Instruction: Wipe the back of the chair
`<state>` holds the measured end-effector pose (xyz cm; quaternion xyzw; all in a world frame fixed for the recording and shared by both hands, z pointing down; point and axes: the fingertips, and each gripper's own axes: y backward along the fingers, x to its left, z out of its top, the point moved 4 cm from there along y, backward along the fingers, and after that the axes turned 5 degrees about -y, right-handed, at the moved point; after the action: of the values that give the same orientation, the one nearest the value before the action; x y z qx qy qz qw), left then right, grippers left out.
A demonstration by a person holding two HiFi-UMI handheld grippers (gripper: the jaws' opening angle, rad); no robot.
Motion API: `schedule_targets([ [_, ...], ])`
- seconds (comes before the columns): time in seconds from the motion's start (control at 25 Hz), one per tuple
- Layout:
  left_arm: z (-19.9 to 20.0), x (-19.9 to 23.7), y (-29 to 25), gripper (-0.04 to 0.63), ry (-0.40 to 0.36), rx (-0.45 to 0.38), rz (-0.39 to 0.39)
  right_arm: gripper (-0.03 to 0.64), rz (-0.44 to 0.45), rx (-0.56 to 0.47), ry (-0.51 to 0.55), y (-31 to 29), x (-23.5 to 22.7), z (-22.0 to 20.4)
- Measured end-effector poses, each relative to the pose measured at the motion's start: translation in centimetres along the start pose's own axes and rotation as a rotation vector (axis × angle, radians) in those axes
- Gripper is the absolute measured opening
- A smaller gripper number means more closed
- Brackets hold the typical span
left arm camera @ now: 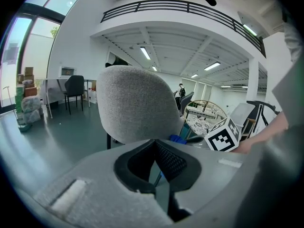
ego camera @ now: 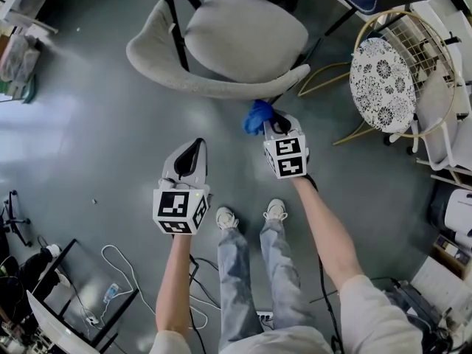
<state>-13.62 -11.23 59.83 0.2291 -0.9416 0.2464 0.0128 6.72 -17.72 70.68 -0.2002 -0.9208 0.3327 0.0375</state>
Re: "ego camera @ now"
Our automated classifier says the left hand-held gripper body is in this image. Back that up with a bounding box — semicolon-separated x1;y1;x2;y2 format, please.
152;177;213;237

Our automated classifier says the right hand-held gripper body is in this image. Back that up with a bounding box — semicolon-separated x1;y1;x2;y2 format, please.
263;133;310;181

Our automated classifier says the blue cloth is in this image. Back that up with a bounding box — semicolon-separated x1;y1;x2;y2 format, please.
242;100;275;137

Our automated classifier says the grey upholstered armchair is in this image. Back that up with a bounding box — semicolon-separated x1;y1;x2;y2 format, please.
125;0;322;102

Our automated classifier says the person's left forearm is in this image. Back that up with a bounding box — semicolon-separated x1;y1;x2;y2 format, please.
155;232;195;333

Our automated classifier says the person's right forearm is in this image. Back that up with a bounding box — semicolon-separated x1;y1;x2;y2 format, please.
292;175;364;291

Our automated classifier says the person's right white shoe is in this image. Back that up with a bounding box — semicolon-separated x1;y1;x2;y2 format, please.
263;198;289;223

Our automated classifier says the person's white shoe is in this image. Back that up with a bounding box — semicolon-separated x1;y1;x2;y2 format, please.
215;206;240;232
263;198;289;223

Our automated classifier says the person's left white shoe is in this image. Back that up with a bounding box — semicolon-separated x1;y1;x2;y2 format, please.
215;206;240;232

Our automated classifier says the person's left leg in jeans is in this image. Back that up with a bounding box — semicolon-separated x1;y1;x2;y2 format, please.
216;226;265;353

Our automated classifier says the person's leg in jeans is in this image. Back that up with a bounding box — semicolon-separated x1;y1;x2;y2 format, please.
216;226;265;353
259;219;316;332

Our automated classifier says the clear plastic water bottle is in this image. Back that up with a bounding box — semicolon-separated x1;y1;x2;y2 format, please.
102;282;121;304

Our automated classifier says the person's right leg in jeans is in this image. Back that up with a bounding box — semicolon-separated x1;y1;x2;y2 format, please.
259;219;316;332

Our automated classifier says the black garment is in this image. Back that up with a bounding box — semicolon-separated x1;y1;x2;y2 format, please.
0;249;55;325

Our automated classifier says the black tripod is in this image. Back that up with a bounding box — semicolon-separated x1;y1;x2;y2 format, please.
0;190;32;249

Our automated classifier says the green plastic tray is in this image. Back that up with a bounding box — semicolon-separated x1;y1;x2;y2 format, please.
21;74;38;105

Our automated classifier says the white monitor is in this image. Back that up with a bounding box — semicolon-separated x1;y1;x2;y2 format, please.
26;289;101;354

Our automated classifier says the person's cream shirt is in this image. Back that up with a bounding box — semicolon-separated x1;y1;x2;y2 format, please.
149;274;423;354

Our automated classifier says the white and black appliance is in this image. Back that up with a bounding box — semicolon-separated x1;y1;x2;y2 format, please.
427;182;472;251

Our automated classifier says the plastic wrapped bundle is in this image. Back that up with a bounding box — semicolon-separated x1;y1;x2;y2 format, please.
0;33;41;85

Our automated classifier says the open cardboard box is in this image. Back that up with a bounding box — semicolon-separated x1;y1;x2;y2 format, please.
431;234;472;280

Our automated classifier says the white ribbed sheet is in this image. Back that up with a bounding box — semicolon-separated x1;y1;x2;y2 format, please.
411;256;472;313

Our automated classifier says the black equipment pile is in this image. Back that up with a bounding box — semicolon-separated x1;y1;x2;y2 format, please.
383;278;472;354

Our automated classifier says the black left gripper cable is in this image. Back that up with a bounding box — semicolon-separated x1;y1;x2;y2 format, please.
187;254;223;354

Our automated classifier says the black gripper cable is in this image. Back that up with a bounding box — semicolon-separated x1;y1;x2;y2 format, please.
309;173;346;354
187;254;223;354

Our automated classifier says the white cable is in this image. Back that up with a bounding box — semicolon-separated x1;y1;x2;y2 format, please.
101;244;222;330

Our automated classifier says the gold wire chair floral seat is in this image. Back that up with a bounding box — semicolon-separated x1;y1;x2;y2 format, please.
296;10;457;147

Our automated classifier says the black frame glass table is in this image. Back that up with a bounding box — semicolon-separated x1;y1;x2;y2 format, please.
31;238;140;354

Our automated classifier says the white frame office chair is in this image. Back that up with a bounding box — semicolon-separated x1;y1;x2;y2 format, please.
383;70;472;173

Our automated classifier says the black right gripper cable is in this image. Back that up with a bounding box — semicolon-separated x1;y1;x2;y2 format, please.
309;173;346;354

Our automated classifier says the light wooden frame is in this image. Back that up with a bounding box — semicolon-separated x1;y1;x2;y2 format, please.
416;156;472;192

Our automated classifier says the white cabinet with black handle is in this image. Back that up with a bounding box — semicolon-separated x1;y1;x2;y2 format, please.
412;1;472;117

